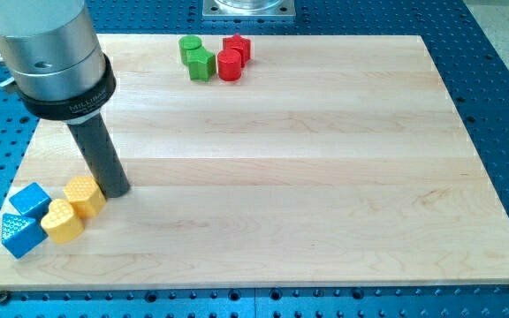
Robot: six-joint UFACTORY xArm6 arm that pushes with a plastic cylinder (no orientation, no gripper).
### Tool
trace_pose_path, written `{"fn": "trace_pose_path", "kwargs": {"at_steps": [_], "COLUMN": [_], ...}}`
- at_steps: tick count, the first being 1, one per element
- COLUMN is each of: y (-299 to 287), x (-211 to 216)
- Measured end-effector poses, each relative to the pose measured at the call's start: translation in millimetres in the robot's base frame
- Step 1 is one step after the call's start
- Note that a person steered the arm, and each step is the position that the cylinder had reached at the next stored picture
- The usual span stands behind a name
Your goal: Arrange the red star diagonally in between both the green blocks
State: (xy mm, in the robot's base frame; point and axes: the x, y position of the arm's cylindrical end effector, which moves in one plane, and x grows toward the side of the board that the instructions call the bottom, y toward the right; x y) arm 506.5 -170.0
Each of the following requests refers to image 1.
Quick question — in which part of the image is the red cylinder block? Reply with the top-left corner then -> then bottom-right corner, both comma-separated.
217,49 -> 242,81

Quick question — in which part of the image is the blue triangle block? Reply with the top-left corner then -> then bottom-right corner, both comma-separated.
1,214 -> 48,259

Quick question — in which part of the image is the green cylinder block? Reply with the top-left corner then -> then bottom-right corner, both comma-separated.
178,34 -> 202,65

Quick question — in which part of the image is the yellow heart block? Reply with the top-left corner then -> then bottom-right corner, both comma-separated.
40,199 -> 85,244

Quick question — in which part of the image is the red star block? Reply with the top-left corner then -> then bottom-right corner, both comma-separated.
223,34 -> 251,67

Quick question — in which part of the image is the wooden board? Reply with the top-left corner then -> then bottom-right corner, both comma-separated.
0,34 -> 509,291

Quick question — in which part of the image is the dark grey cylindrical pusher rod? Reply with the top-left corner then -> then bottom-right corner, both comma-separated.
67,114 -> 130,199

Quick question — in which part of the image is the yellow hexagon block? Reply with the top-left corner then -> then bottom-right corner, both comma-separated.
64,176 -> 106,218

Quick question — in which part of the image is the green star block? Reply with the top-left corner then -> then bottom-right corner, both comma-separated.
186,46 -> 216,81

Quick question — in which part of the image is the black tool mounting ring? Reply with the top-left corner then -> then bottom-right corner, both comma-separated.
17,55 -> 117,121

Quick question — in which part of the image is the blue cube block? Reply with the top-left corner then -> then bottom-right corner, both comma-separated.
10,182 -> 51,221

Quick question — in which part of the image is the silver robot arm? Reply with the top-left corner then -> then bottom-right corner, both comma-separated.
0,0 -> 130,198

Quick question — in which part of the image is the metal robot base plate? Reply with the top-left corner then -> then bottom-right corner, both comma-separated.
201,0 -> 296,19

